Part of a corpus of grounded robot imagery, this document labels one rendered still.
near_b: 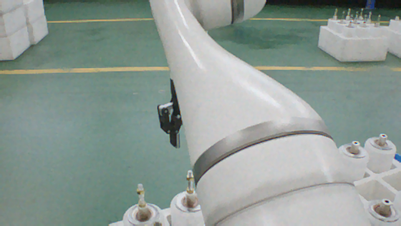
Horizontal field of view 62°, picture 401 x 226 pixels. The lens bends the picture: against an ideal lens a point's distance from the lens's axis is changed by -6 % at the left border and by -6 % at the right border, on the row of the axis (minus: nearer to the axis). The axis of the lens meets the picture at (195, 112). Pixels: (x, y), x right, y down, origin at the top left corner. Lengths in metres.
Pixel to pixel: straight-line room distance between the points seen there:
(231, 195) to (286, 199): 0.03
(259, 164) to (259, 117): 0.03
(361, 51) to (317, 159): 2.68
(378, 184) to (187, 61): 1.00
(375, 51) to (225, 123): 2.75
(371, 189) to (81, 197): 0.97
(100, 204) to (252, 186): 1.12
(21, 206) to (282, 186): 1.23
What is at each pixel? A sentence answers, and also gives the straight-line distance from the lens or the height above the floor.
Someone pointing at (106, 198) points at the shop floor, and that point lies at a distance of 1.30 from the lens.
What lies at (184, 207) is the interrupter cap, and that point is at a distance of 0.85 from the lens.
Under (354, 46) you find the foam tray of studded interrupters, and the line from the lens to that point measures 2.82.
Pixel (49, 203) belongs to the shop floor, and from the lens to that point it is 1.34.
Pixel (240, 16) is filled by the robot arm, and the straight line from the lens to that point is 0.33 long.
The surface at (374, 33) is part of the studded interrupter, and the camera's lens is 2.93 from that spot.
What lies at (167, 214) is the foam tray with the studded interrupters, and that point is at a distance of 0.95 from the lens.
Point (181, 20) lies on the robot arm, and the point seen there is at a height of 0.77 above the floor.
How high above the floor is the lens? 0.83
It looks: 27 degrees down
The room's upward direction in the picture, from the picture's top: straight up
